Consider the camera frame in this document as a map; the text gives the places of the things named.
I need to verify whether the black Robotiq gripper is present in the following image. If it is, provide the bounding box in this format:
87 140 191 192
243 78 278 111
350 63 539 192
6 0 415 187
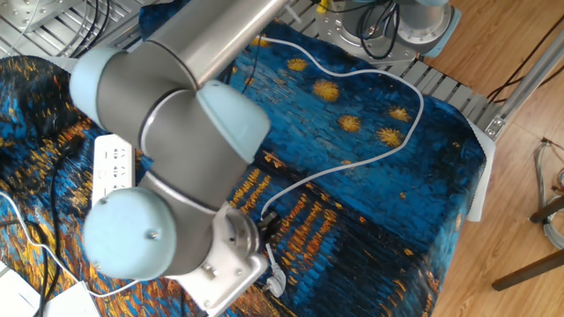
257 210 283 242

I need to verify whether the thin white power cord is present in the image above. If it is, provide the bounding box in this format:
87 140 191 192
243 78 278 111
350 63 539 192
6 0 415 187
0 189 142 299

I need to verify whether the white power strip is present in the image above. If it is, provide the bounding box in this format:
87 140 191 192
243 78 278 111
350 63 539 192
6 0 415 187
91 134 137 208

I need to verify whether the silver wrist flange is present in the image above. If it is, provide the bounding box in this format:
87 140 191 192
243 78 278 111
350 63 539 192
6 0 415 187
228 210 261 256

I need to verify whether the blue starry night tablecloth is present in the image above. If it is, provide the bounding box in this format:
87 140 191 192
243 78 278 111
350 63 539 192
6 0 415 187
0 0 488 317

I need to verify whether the white paper sheet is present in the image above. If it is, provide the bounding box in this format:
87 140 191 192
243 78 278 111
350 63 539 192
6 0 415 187
42 280 103 317
0 262 41 317

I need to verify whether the dark wooden chair leg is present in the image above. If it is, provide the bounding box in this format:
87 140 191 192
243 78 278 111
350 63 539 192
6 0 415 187
528 195 564 224
491 250 564 291

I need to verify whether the silver metal plate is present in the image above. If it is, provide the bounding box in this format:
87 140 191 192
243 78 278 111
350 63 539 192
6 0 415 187
0 0 61 23

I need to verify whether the white strip cord grey plug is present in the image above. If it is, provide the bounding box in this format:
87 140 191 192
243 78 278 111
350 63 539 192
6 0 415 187
249 34 425 299

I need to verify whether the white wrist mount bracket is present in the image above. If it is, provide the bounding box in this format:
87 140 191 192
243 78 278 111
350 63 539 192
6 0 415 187
167 202 270 317

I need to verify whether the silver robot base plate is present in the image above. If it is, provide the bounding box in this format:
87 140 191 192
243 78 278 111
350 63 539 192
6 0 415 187
315 2 419 70

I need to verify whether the dark floor cable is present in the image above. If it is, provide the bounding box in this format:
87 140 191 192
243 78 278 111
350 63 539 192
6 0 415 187
486 15 564 105

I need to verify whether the grey coiled cable bundle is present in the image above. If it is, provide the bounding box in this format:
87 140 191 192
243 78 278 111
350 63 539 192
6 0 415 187
532 138 564 250

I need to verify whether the aluminium frame beam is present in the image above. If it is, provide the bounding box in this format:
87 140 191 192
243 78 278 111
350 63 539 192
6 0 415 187
483 28 564 143

